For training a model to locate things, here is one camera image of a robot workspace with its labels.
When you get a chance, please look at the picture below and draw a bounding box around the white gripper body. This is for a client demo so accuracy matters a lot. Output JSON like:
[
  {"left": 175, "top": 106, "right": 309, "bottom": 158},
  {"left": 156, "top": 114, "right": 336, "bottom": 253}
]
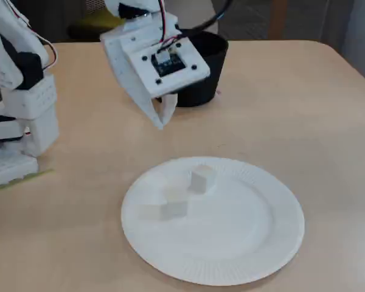
[{"left": 100, "top": 13, "right": 179, "bottom": 44}]

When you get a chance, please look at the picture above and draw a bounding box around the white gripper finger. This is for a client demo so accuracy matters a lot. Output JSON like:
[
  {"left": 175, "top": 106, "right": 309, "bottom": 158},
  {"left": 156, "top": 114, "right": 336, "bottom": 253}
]
[
  {"left": 104, "top": 41, "right": 164, "bottom": 131},
  {"left": 153, "top": 92, "right": 179, "bottom": 131}
]

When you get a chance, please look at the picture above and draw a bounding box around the black pot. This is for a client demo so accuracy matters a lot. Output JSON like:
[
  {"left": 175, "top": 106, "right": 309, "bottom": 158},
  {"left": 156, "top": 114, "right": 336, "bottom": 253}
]
[{"left": 162, "top": 30, "right": 229, "bottom": 108}]

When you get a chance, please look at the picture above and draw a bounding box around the white paper plate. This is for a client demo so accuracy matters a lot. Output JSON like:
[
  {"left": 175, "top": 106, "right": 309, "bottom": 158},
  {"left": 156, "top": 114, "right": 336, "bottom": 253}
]
[{"left": 120, "top": 156, "right": 305, "bottom": 270}]

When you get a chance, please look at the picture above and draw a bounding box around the yellow green cushion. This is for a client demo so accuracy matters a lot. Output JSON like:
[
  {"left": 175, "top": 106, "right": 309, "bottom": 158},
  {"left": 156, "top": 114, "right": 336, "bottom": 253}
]
[{"left": 67, "top": 12, "right": 125, "bottom": 42}]

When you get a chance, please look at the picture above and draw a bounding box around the white studded base block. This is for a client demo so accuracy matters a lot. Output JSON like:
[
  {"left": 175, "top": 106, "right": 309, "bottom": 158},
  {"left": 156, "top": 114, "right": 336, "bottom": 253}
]
[{"left": 0, "top": 150, "right": 39, "bottom": 189}]

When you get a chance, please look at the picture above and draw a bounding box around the red wrist servo wire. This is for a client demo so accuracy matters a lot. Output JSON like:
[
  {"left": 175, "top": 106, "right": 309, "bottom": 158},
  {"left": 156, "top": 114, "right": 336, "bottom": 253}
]
[{"left": 156, "top": 0, "right": 171, "bottom": 49}]

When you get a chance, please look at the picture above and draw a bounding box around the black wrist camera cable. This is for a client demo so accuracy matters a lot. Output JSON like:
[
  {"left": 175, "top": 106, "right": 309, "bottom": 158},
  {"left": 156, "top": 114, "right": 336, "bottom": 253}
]
[{"left": 161, "top": 0, "right": 235, "bottom": 51}]

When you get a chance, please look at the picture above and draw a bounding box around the red shoulder servo wire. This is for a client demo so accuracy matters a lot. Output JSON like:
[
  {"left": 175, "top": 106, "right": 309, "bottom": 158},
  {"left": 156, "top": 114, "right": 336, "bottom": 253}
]
[{"left": 4, "top": 0, "right": 59, "bottom": 74}]

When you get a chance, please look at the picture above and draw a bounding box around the green base plate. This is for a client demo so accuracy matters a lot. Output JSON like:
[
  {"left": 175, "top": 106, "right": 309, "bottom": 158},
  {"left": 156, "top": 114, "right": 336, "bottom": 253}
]
[{"left": 0, "top": 169, "right": 55, "bottom": 193}]

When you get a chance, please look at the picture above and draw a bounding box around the wooden post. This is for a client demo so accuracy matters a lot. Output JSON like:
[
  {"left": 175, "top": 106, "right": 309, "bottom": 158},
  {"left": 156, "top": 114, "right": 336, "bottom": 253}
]
[{"left": 269, "top": 0, "right": 288, "bottom": 41}]

